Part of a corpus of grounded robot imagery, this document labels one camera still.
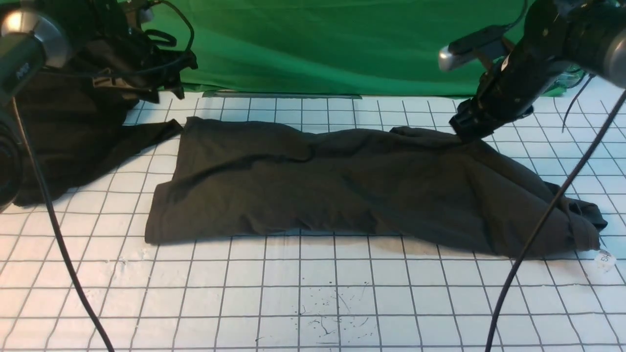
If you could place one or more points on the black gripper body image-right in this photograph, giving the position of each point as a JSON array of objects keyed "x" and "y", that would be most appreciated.
[{"x": 505, "y": 93}]

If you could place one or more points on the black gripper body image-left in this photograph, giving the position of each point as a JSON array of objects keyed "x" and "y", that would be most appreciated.
[{"x": 139, "y": 62}]

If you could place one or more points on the gray long-sleeved shirt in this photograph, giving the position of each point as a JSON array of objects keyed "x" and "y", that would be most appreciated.
[{"x": 262, "y": 178}]

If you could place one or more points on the black clothes pile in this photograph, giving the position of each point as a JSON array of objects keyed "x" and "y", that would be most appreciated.
[{"x": 77, "y": 131}]

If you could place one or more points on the green backdrop cloth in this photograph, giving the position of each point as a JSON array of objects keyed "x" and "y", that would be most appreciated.
[{"x": 366, "y": 47}]

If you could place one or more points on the white hang tag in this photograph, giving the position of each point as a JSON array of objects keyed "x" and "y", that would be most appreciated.
[{"x": 605, "y": 260}]

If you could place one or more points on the white grid table mat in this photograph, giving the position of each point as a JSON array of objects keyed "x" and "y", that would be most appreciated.
[{"x": 316, "y": 293}]

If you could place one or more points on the silver wrist camera image-right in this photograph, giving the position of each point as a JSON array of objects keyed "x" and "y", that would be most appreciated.
[{"x": 486, "y": 45}]

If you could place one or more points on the black cable image-left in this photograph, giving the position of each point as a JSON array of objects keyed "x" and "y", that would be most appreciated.
[{"x": 57, "y": 230}]

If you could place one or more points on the black cable image-right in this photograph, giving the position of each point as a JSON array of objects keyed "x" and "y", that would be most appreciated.
[{"x": 542, "y": 221}]

